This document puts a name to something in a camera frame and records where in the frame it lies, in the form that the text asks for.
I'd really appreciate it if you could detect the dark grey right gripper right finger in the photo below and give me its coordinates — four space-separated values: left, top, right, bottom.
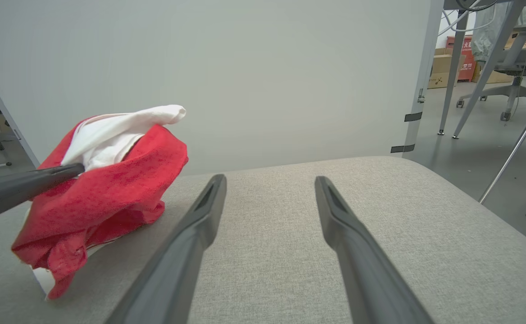
315 175 435 324

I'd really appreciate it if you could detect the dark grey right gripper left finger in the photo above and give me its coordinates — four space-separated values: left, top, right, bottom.
104 174 227 324

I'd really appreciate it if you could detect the red and white jersey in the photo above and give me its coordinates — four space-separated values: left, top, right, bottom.
11 104 189 301

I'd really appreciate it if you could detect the chrome slanted leg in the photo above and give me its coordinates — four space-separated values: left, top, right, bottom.
478 85 526 205

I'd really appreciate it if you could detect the white partition panel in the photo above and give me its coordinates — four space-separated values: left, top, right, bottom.
0 0 444 176

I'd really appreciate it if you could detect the small cardboard box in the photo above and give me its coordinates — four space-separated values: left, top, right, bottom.
427 47 466 89

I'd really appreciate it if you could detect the red printed box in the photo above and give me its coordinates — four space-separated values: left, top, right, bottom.
446 35 476 82

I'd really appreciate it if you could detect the clear plastic cover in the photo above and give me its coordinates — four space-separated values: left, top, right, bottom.
470 0 526 63

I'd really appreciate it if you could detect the grey partition frame post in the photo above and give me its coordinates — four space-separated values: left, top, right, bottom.
390 0 444 159
0 54 41 168

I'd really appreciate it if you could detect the grey metal table frame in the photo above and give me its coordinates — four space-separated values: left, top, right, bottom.
438 0 526 139

